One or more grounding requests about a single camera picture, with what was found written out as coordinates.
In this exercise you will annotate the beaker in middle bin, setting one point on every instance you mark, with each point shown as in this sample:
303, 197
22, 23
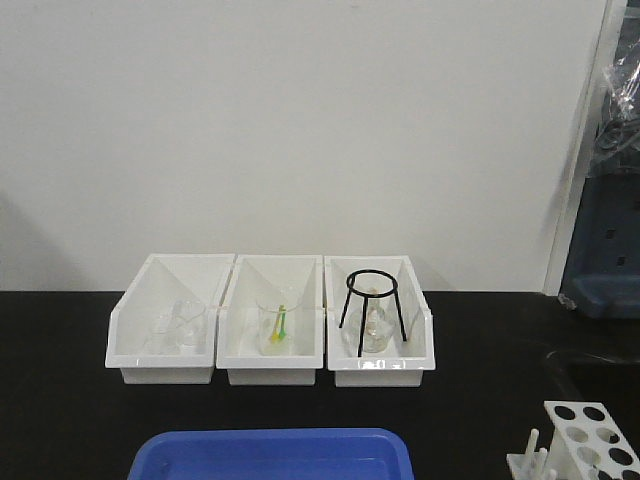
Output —
267, 304

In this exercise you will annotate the clear plastic bag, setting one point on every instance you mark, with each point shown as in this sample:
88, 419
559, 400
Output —
616, 145

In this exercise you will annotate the blue plastic tray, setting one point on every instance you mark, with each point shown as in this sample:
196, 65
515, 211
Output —
305, 453

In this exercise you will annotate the glassware in left bin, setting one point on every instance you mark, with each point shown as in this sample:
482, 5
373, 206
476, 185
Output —
178, 331

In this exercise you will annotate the blue-grey pegboard drying rack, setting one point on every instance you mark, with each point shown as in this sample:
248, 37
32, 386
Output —
601, 276

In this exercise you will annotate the white test tube rack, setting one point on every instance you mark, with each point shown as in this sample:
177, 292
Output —
586, 444

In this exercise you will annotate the white storage bin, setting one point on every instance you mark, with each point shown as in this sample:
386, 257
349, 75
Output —
163, 279
237, 351
401, 364

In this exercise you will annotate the glass flask in right bin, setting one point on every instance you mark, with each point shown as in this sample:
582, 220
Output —
368, 329

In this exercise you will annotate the black wire tripod stand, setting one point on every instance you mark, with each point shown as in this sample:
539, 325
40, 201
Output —
357, 295

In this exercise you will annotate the left white storage bin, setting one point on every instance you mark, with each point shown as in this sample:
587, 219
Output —
163, 279

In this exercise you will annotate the middle white storage bin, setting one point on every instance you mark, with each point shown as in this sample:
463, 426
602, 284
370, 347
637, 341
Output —
237, 351

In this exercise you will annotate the yellow green plastic spatulas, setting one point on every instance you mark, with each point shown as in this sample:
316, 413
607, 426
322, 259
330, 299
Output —
279, 328

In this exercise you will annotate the black sink basin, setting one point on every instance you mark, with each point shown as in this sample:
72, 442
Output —
602, 377

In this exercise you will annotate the right white storage bin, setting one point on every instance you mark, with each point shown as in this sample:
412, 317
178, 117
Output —
401, 364

